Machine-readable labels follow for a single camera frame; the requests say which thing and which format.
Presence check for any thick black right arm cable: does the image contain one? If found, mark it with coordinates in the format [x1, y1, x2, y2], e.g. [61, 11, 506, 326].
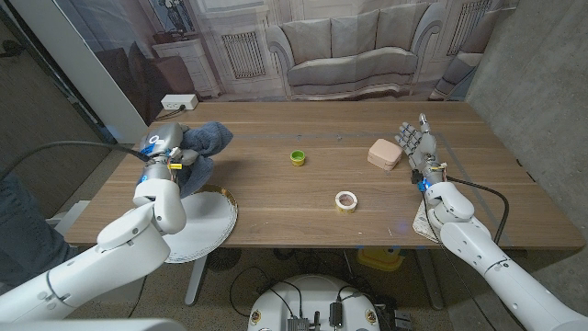
[447, 176, 510, 245]

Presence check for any white paper napkin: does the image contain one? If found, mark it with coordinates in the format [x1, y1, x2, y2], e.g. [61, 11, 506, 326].
[412, 200, 445, 244]

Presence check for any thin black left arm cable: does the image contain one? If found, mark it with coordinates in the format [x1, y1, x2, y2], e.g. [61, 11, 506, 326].
[127, 274, 148, 319]

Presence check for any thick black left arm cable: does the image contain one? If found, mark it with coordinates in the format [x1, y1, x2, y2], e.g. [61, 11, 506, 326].
[0, 140, 152, 181]

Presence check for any blue terry towel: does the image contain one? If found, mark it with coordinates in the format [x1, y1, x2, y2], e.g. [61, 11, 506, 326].
[176, 120, 234, 199]

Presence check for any person in blue jeans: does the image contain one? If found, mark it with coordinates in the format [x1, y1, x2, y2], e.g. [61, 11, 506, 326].
[0, 172, 82, 291]

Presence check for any yellow floor object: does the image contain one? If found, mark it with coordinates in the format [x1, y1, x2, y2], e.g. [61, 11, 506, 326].
[356, 246, 405, 272]

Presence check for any black round floor object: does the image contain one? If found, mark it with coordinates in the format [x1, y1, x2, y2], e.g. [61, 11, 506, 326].
[205, 247, 243, 272]

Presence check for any white tape roll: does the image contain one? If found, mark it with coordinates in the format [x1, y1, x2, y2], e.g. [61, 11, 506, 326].
[334, 190, 359, 214]

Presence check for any black door handle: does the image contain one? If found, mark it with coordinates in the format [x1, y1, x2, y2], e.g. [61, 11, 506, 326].
[0, 40, 23, 59]

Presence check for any grey table leg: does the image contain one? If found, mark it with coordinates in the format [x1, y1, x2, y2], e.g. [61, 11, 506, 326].
[184, 251, 210, 307]
[415, 247, 446, 312]

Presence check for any printed sofa room backdrop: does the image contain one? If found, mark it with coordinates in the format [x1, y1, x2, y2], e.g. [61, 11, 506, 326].
[52, 0, 520, 126]

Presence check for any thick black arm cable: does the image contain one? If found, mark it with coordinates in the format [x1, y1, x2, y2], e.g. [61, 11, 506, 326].
[447, 176, 510, 245]
[0, 140, 152, 181]

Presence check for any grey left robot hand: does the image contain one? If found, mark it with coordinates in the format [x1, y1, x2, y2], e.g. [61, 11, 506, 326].
[137, 121, 201, 169]

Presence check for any white power strip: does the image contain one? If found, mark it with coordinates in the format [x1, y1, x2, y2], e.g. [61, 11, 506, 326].
[160, 93, 199, 111]

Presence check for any black power strip cable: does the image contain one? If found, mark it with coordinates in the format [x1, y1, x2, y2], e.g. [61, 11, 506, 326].
[153, 104, 187, 122]

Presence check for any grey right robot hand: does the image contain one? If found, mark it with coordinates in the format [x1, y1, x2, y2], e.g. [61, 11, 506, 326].
[394, 113, 449, 185]

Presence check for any white robot chest cover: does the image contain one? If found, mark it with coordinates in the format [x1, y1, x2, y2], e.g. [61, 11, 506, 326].
[0, 318, 187, 331]

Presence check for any gold-rimmed white paper plate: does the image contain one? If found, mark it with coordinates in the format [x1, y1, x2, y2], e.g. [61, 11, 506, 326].
[163, 184, 239, 264]

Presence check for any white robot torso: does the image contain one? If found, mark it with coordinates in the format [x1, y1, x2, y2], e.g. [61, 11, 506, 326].
[247, 274, 381, 331]

